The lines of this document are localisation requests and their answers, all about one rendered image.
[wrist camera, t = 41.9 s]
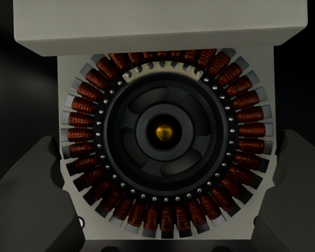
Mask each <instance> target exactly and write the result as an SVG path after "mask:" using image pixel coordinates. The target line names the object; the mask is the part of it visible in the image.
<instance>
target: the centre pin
mask: <svg viewBox="0 0 315 252"><path fill-rule="evenodd" d="M148 136H149V139H150V141H151V142H152V143H153V144H154V145H155V146H157V147H159V148H162V149H167V148H170V147H172V146H174V145H175V144H176V143H177V142H178V141H179V139H180V136H181V128H180V125H179V124H178V122H177V121H176V120H175V119H174V118H172V117H170V116H159V117H157V118H156V119H154V120H153V121H152V122H151V124H150V126H149V128H148Z"/></svg>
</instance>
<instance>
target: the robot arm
mask: <svg viewBox="0 0 315 252"><path fill-rule="evenodd" d="M275 155H277V157H278V162H277V165H276V168H275V171H274V174H273V177H272V181H273V183H274V185H275V186H273V187H270V188H268V189H267V190H266V191H265V194H264V197H263V200H262V203H261V206H260V210H259V213H258V216H257V219H256V223H255V226H254V229H253V232H252V236H251V242H252V245H253V247H254V248H255V249H256V251H257V252H315V147H314V146H313V145H311V144H310V143H309V142H308V141H307V140H305V139H304V138H303V137H302V136H300V135H299V134H298V133H297V132H296V131H294V130H292V129H282V131H281V134H280V137H279V141H278V144H277V147H276V151H275ZM61 159H62V157H61V154H60V151H59V148H58V145H57V142H56V140H55V137H54V135H51V136H49V135H47V136H44V137H43V138H42V139H40V140H39V141H38V142H37V143H36V144H35V145H34V146H33V147H32V148H31V149H30V150H29V151H28V152H27V153H26V154H24V155H23V156H22V157H21V158H20V159H19V160H18V161H17V162H16V163H15V164H14V165H13V166H12V167H11V168H10V169H9V171H8V172H7V173H6V174H5V175H4V177H3V178H2V179H1V181H0V252H80V251H81V249H82V248H83V246H84V244H85V235H84V232H83V229H82V226H81V223H80V220H79V217H78V215H77V212H76V209H75V207H74V204H73V202H72V199H71V196H70V194H69V192H67V191H66V190H63V186H64V184H65V181H64V178H63V175H62V173H61V170H60V168H59V162H60V160H61Z"/></svg>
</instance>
